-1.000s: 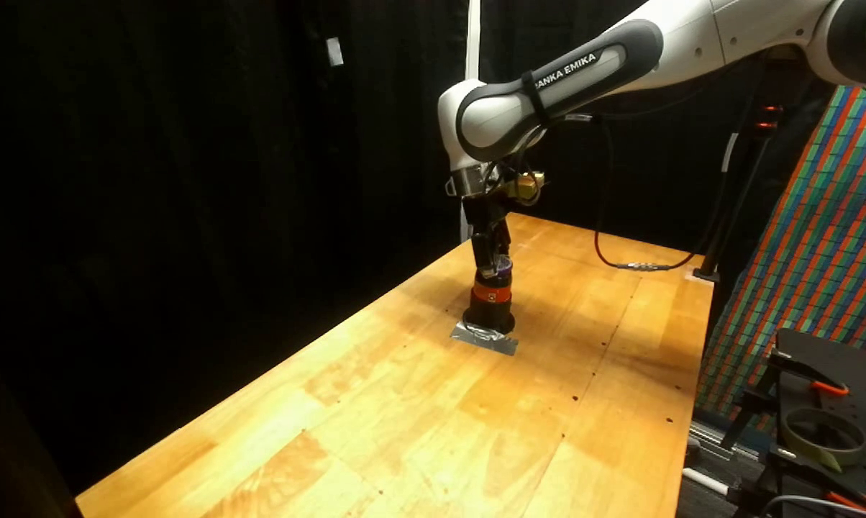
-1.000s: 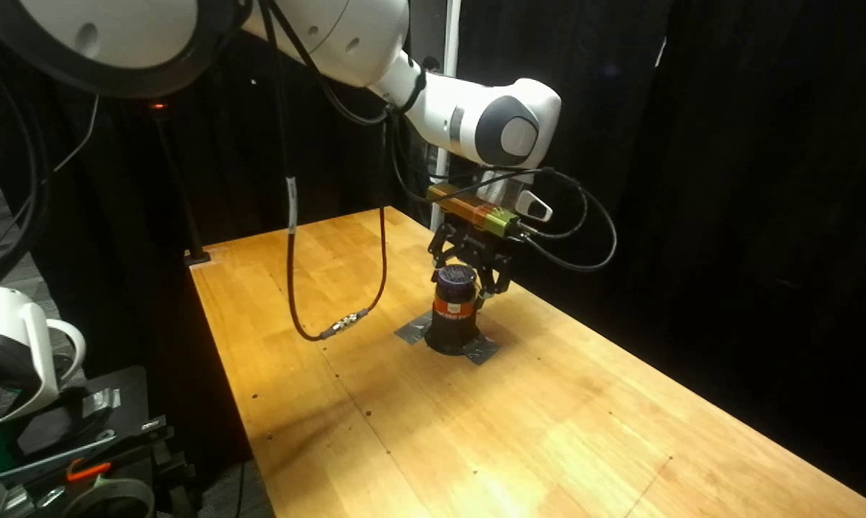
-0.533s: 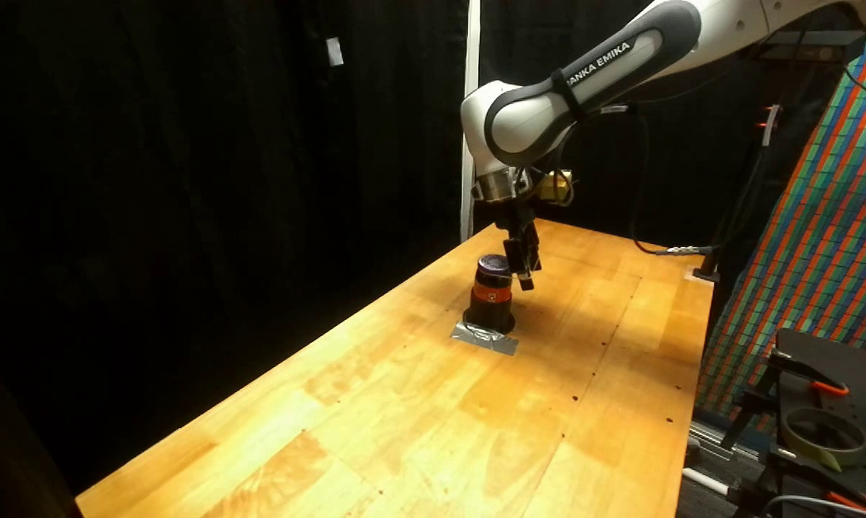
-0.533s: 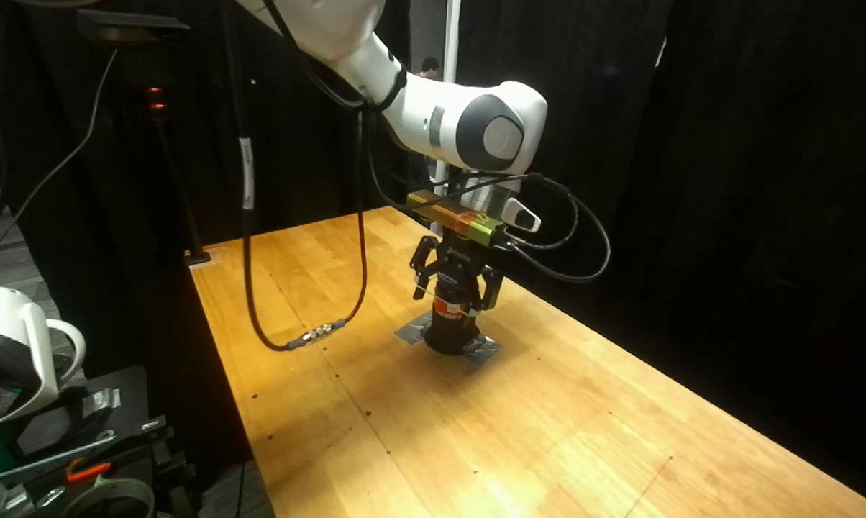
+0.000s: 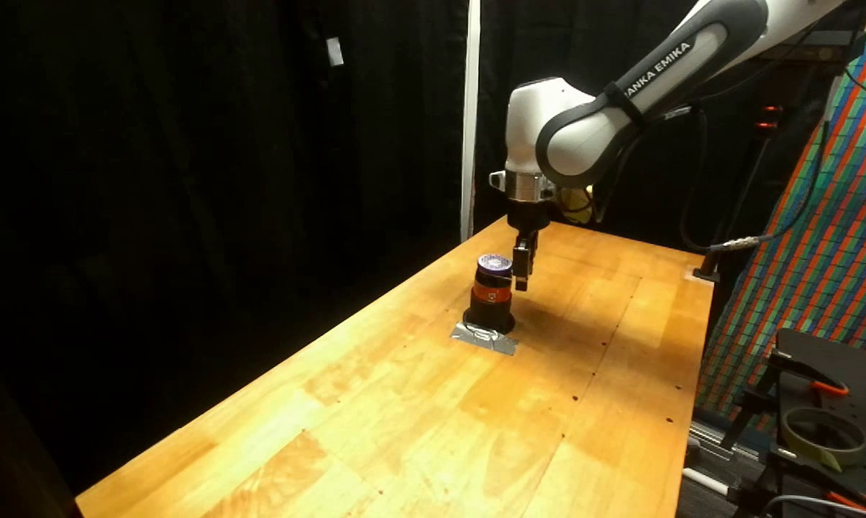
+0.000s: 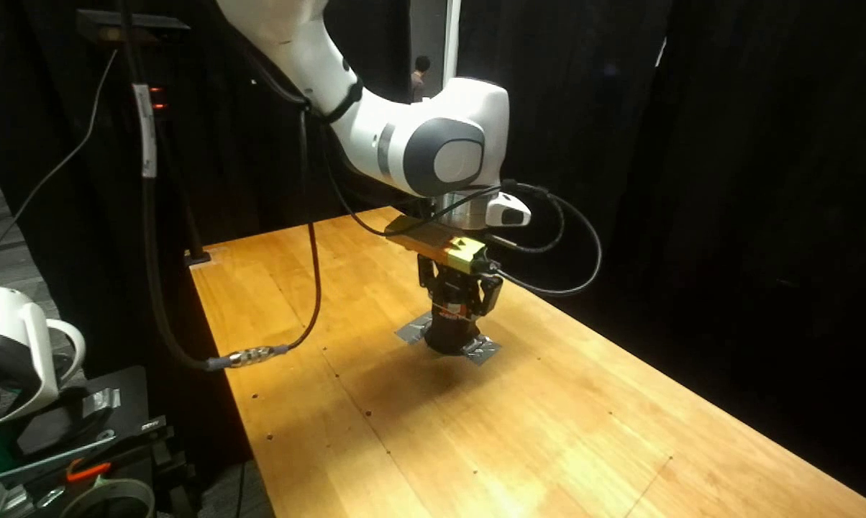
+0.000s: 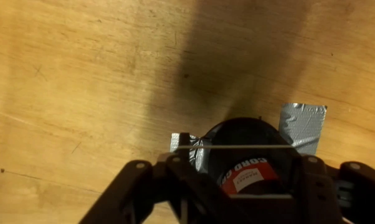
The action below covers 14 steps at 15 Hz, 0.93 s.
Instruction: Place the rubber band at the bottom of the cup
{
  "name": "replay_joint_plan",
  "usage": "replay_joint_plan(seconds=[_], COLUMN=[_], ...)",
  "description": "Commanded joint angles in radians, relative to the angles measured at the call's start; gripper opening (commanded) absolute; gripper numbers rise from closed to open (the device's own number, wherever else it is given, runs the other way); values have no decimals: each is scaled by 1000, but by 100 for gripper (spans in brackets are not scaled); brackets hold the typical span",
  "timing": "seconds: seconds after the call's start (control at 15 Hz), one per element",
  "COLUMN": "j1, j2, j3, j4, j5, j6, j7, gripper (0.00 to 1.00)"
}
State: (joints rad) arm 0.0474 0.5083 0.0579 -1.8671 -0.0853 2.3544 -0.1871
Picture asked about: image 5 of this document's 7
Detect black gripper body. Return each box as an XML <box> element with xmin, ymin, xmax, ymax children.
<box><xmin>504</xmin><ymin>197</ymin><xmax>554</xmax><ymax>239</ymax></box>

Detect small dark orange jar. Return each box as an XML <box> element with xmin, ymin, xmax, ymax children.
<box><xmin>461</xmin><ymin>251</ymin><xmax>521</xmax><ymax>337</ymax></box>

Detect white vertical pole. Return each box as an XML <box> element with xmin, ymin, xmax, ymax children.
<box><xmin>456</xmin><ymin>0</ymin><xmax>485</xmax><ymax>245</ymax></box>

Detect black stand pole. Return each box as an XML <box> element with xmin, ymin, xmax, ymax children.
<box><xmin>689</xmin><ymin>102</ymin><xmax>789</xmax><ymax>285</ymax></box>

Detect colourful striped woven cloth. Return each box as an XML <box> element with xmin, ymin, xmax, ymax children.
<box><xmin>697</xmin><ymin>16</ymin><xmax>866</xmax><ymax>426</ymax></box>

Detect beige tape roll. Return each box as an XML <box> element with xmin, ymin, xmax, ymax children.
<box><xmin>776</xmin><ymin>402</ymin><xmax>866</xmax><ymax>471</ymax></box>

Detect black perforated board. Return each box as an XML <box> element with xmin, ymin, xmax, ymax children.
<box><xmin>767</xmin><ymin>328</ymin><xmax>866</xmax><ymax>465</ymax></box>

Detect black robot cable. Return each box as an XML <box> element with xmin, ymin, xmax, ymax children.
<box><xmin>675</xmin><ymin>89</ymin><xmax>833</xmax><ymax>258</ymax></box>

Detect black clamp with orange handle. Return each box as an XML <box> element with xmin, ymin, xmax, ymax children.
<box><xmin>733</xmin><ymin>445</ymin><xmax>866</xmax><ymax>518</ymax></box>
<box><xmin>733</xmin><ymin>348</ymin><xmax>852</xmax><ymax>445</ymax></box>

